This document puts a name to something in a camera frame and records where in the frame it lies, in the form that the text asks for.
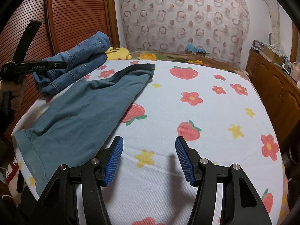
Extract teal green pants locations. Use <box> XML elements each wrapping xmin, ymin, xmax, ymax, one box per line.
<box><xmin>14</xmin><ymin>64</ymin><xmax>155</xmax><ymax>195</ymax></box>

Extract left hand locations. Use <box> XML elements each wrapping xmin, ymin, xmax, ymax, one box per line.
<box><xmin>0</xmin><ymin>76</ymin><xmax>27</xmax><ymax>110</ymax></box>

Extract folded blue denim jeans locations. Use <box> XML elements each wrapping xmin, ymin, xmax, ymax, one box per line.
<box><xmin>33</xmin><ymin>31</ymin><xmax>110</xmax><ymax>95</ymax></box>

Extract wooden louvered wardrobe door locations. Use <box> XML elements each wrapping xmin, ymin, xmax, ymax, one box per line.
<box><xmin>0</xmin><ymin>0</ymin><xmax>121</xmax><ymax>143</ymax></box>

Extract yellow plush toy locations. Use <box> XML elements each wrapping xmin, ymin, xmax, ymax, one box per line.
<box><xmin>105</xmin><ymin>47</ymin><xmax>132</xmax><ymax>60</ymax></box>

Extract brown floral blanket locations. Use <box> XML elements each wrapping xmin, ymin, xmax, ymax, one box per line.
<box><xmin>130</xmin><ymin>51</ymin><xmax>249</xmax><ymax>80</ymax></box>

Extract wooden sideboard cabinet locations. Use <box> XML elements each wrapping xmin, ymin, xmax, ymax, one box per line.
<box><xmin>246</xmin><ymin>49</ymin><xmax>299</xmax><ymax>145</ymax></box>

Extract cardboard box on cabinet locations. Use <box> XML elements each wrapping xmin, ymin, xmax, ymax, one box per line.
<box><xmin>262</xmin><ymin>46</ymin><xmax>285</xmax><ymax>66</ymax></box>

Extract pink kettle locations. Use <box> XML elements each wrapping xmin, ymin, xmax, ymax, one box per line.
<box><xmin>291</xmin><ymin>61</ymin><xmax>300</xmax><ymax>82</ymax></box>

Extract pink circle patterned curtain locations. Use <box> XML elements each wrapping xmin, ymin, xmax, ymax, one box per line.
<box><xmin>119</xmin><ymin>0</ymin><xmax>250</xmax><ymax>68</ymax></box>

